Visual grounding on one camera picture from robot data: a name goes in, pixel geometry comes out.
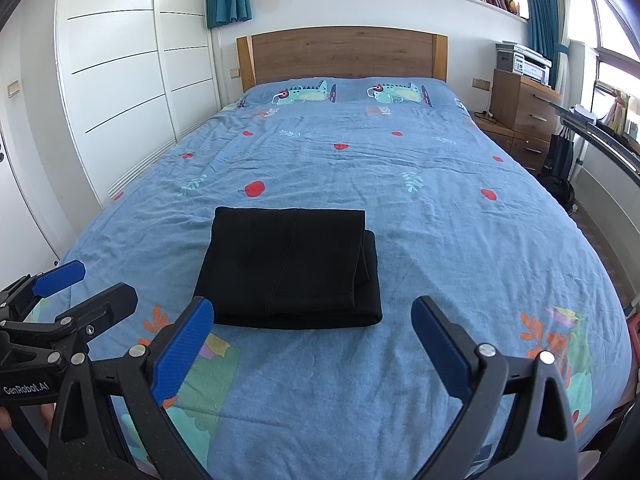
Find window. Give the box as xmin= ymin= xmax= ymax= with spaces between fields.
xmin=570 ymin=0 xmax=640 ymax=148

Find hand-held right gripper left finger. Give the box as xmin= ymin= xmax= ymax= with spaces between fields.
xmin=47 ymin=296 xmax=216 ymax=480

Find black bag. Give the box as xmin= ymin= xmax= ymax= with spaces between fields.
xmin=542 ymin=132 xmax=577 ymax=177

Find wooden bed headboard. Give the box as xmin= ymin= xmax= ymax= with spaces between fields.
xmin=236 ymin=26 xmax=449 ymax=93

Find white printer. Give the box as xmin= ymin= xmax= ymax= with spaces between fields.
xmin=495 ymin=41 xmax=553 ymax=86

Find blue printed bed sheet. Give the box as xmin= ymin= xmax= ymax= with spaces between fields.
xmin=25 ymin=77 xmax=632 ymax=480

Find white door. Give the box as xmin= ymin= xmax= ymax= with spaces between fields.
xmin=0 ymin=57 xmax=68 ymax=273

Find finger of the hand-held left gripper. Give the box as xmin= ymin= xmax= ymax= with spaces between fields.
xmin=0 ymin=282 xmax=139 ymax=363
xmin=0 ymin=260 xmax=87 ymax=322

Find white wardrobe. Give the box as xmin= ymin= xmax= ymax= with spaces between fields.
xmin=54 ymin=0 xmax=221 ymax=206

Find black backpack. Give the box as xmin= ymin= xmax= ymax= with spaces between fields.
xmin=537 ymin=174 xmax=577 ymax=210

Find black pants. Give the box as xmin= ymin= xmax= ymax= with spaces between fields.
xmin=192 ymin=206 xmax=383 ymax=330

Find wooden nightstand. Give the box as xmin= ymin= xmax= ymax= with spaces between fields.
xmin=472 ymin=110 xmax=516 ymax=155

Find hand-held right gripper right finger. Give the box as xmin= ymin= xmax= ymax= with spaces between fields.
xmin=411 ymin=295 xmax=593 ymax=480

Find metal rail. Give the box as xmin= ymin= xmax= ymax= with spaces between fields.
xmin=550 ymin=100 xmax=640 ymax=177

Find wooden dresser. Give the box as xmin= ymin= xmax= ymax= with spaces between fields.
xmin=490 ymin=69 xmax=564 ymax=175

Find person's left hand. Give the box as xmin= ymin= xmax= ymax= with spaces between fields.
xmin=0 ymin=402 xmax=57 ymax=433

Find dinosaur print blue pillow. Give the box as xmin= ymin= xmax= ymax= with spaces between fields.
xmin=360 ymin=77 xmax=468 ymax=109
xmin=242 ymin=79 xmax=362 ymax=107

